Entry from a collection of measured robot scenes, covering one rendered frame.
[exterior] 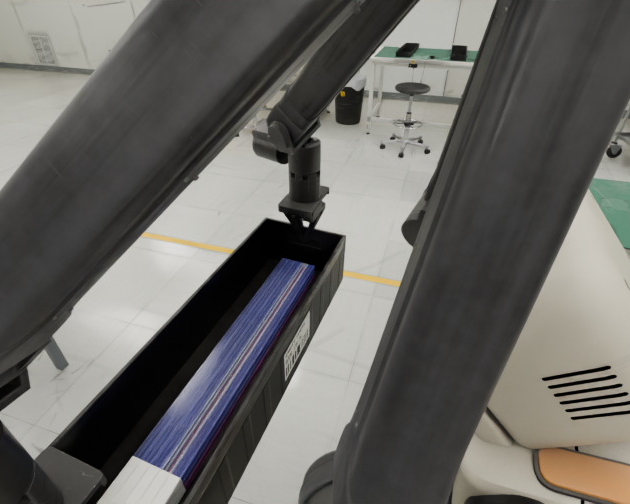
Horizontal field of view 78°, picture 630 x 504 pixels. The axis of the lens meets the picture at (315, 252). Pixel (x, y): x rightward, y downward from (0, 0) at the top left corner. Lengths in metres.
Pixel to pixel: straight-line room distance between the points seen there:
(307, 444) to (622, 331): 1.52
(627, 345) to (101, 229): 0.29
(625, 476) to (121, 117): 0.39
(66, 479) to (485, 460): 0.34
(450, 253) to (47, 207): 0.18
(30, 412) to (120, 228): 1.99
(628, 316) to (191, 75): 0.27
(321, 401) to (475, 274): 1.67
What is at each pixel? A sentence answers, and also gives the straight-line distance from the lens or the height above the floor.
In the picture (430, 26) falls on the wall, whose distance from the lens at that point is 5.93.
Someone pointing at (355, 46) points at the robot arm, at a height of 1.47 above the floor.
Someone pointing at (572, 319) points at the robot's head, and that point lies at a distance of 0.28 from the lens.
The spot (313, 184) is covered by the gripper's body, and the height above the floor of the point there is 1.23.
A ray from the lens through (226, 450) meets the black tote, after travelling 0.49.
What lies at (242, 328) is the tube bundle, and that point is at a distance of 0.66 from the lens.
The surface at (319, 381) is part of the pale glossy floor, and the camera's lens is 1.88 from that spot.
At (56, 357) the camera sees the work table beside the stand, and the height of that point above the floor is 0.09.
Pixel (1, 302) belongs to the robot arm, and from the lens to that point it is 0.24.
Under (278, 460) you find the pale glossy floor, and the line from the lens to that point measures 1.71.
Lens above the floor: 1.53
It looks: 36 degrees down
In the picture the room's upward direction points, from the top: straight up
